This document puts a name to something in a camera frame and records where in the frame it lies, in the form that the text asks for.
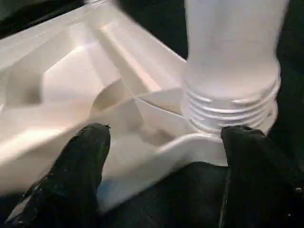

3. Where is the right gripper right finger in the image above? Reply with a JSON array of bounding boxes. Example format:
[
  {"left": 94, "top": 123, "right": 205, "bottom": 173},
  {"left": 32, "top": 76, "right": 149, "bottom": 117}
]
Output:
[{"left": 220, "top": 125, "right": 304, "bottom": 228}]

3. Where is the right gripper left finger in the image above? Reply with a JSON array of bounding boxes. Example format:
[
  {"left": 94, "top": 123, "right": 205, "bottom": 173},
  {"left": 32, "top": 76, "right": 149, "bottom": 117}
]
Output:
[{"left": 4, "top": 123, "right": 112, "bottom": 228}]

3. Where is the white plastic table top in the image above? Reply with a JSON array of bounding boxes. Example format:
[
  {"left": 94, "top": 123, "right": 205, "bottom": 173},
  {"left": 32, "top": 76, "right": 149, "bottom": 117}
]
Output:
[{"left": 0, "top": 0, "right": 279, "bottom": 212}]

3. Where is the black mat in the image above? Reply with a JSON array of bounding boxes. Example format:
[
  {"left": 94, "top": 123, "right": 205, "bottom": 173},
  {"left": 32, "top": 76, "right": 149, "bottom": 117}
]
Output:
[{"left": 0, "top": 0, "right": 304, "bottom": 228}]

